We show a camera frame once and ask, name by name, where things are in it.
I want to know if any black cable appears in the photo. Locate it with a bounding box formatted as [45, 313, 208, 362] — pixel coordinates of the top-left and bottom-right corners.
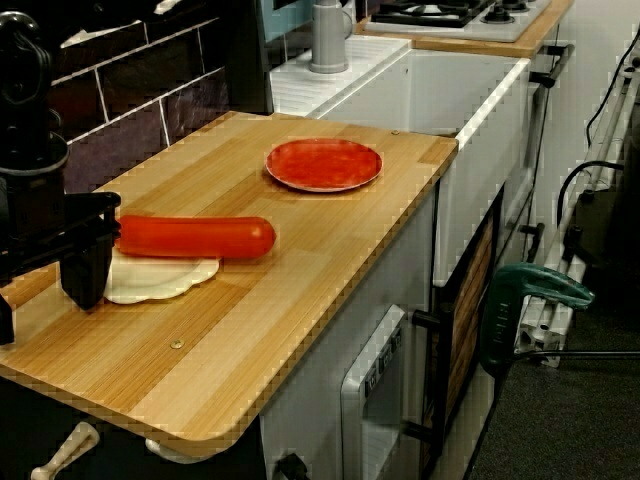
[556, 159, 626, 226]
[584, 34, 640, 147]

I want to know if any cream wooden handle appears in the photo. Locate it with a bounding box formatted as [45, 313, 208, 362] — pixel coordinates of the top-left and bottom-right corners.
[30, 420, 101, 480]

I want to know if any silver aluminium frame rail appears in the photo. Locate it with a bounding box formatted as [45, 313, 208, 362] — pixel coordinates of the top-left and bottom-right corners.
[509, 64, 640, 369]

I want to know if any dark upright post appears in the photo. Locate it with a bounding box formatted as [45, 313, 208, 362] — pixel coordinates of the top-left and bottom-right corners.
[219, 0, 276, 116]

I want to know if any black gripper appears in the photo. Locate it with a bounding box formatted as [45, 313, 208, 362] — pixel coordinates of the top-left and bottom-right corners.
[0, 169, 122, 347]

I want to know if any cream scalloped plate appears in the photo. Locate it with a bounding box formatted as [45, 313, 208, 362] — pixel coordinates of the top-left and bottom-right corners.
[102, 247, 221, 305]

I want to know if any white toy stove top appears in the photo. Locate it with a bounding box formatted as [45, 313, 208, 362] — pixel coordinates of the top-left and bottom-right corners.
[367, 0, 551, 44]

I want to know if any black wood door handle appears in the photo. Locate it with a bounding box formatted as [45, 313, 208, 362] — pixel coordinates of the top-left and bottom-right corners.
[402, 287, 456, 461]

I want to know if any black stove grate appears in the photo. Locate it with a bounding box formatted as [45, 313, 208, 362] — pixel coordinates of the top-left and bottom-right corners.
[369, 0, 497, 29]

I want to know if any red toy sausage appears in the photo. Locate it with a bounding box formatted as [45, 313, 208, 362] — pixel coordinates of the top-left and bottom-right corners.
[113, 214, 277, 261]

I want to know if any white toy kitchen cabinet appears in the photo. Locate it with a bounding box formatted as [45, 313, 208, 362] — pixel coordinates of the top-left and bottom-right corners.
[259, 189, 441, 480]

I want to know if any white hook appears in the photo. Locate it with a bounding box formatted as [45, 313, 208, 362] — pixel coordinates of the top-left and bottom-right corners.
[144, 437, 201, 464]

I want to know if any red round plate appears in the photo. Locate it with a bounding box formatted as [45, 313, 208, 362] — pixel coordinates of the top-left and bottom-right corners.
[265, 138, 384, 194]

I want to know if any grey toy faucet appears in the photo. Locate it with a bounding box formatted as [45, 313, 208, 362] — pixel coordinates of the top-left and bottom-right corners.
[308, 0, 356, 75]

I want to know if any black cabinet handle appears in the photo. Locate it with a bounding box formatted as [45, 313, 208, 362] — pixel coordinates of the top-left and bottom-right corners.
[528, 43, 576, 90]
[519, 222, 547, 262]

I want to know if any white toy sink unit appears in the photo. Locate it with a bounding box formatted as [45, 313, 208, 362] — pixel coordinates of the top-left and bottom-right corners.
[269, 34, 531, 289]

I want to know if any wooden slat door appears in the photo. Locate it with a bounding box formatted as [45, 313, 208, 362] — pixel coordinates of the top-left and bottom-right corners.
[442, 199, 504, 426]

